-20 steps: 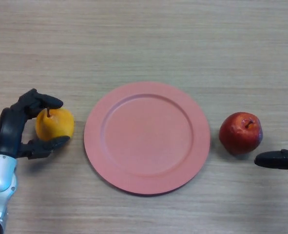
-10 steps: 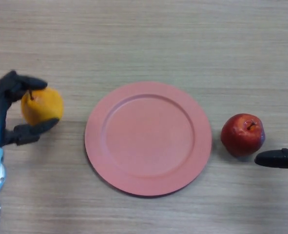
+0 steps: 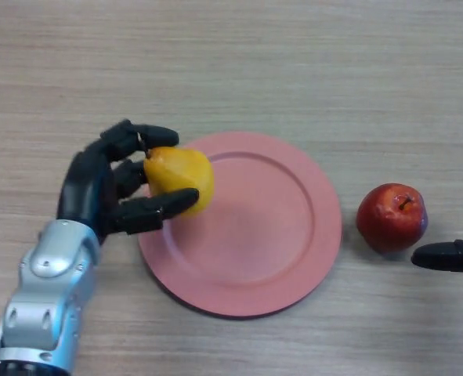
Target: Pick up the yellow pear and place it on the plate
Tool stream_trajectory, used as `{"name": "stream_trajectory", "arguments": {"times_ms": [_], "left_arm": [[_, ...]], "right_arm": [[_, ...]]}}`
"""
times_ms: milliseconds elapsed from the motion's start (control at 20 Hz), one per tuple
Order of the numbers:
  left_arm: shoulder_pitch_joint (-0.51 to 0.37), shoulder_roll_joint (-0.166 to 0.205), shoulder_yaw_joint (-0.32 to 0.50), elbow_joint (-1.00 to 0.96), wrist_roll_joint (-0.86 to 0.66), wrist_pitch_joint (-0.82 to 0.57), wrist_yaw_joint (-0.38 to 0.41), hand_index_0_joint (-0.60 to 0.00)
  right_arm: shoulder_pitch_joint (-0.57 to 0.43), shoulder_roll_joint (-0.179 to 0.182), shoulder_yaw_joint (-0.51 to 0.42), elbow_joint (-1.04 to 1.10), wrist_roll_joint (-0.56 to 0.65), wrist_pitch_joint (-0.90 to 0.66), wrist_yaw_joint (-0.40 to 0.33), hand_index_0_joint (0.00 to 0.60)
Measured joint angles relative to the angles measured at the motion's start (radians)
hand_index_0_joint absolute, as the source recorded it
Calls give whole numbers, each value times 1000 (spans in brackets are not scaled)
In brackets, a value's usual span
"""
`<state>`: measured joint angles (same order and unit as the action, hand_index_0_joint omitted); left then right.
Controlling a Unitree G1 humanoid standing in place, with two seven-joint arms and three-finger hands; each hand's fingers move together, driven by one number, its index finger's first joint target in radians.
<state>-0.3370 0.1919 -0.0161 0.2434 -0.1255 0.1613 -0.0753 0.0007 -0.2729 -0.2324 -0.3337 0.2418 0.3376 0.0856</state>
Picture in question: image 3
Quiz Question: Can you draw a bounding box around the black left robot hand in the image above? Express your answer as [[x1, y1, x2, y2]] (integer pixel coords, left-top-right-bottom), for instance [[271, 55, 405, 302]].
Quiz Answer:
[[56, 119, 200, 247]]

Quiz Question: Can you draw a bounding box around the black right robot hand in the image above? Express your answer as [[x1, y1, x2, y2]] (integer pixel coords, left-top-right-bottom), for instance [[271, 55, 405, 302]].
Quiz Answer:
[[410, 233, 463, 280]]

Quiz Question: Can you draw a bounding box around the yellow pear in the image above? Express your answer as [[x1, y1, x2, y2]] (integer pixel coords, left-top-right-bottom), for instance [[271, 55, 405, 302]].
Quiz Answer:
[[138, 132, 215, 219]]

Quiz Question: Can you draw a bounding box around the pink round plate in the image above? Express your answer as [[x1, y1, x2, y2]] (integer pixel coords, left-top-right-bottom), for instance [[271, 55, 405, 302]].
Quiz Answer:
[[137, 131, 342, 319]]

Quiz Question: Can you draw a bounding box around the red apple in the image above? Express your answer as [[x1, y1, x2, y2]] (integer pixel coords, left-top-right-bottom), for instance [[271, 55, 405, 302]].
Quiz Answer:
[[356, 183, 429, 255]]

